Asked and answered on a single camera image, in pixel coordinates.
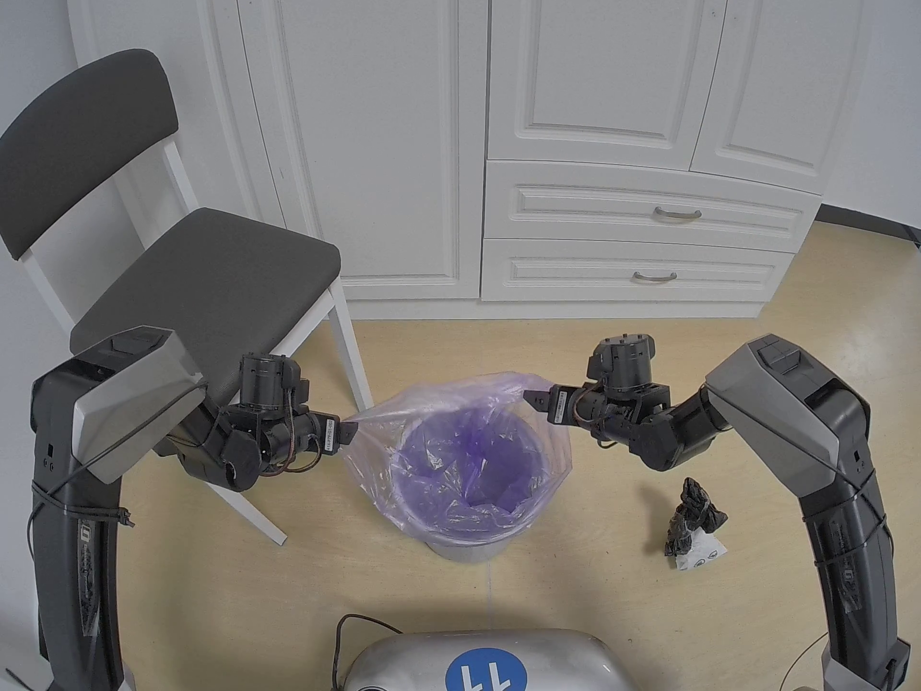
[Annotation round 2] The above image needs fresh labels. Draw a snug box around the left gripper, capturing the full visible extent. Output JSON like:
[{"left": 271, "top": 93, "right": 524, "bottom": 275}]
[{"left": 284, "top": 409, "right": 344, "bottom": 461}]

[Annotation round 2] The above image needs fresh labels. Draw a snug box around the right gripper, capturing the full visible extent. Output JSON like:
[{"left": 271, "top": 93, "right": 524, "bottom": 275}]
[{"left": 549, "top": 382, "right": 610, "bottom": 430}]

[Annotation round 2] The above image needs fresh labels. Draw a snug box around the purple plastic bag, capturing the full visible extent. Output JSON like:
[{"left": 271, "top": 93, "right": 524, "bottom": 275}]
[{"left": 338, "top": 371, "right": 573, "bottom": 541}]

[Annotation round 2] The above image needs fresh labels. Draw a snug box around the black plastic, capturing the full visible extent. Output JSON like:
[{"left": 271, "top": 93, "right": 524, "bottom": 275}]
[{"left": 663, "top": 477, "right": 729, "bottom": 558}]

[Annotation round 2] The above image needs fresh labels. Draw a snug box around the white printed paper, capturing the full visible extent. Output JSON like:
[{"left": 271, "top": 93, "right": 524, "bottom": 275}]
[{"left": 673, "top": 526, "right": 726, "bottom": 572}]

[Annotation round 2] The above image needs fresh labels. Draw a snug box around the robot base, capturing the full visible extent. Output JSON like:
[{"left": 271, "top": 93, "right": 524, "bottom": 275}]
[{"left": 345, "top": 628, "right": 640, "bottom": 691}]

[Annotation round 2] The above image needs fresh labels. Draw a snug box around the white trash bin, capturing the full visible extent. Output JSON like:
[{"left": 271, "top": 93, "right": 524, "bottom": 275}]
[{"left": 392, "top": 415, "right": 549, "bottom": 565}]

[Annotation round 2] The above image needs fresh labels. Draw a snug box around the white chair with grey cushions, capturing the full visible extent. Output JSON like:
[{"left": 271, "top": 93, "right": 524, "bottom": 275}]
[{"left": 0, "top": 49, "right": 377, "bottom": 547}]

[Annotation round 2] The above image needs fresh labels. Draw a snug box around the white wardrobe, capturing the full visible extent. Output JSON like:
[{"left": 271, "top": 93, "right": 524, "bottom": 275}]
[{"left": 65, "top": 0, "right": 872, "bottom": 322}]

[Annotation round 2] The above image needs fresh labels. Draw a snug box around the black cable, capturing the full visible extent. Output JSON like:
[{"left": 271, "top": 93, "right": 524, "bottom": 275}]
[
  {"left": 332, "top": 615, "right": 404, "bottom": 685},
  {"left": 784, "top": 634, "right": 828, "bottom": 691}
]

